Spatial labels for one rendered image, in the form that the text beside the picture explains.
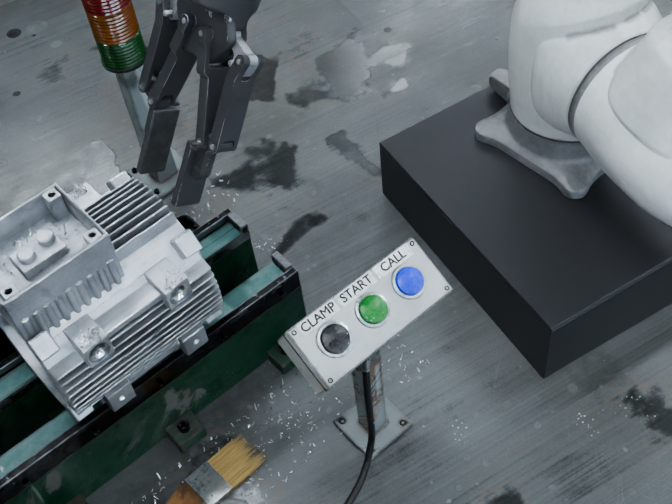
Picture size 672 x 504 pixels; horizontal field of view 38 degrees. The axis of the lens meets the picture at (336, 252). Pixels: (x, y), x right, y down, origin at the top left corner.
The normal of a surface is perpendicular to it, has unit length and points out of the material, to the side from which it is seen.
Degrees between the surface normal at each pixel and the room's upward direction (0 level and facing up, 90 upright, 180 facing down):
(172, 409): 90
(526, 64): 90
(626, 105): 70
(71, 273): 90
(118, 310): 0
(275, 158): 0
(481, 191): 2
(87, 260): 90
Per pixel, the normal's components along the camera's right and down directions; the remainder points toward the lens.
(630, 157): -0.87, 0.18
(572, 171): -0.15, -0.40
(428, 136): -0.11, -0.62
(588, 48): -0.38, -0.08
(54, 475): 0.65, 0.56
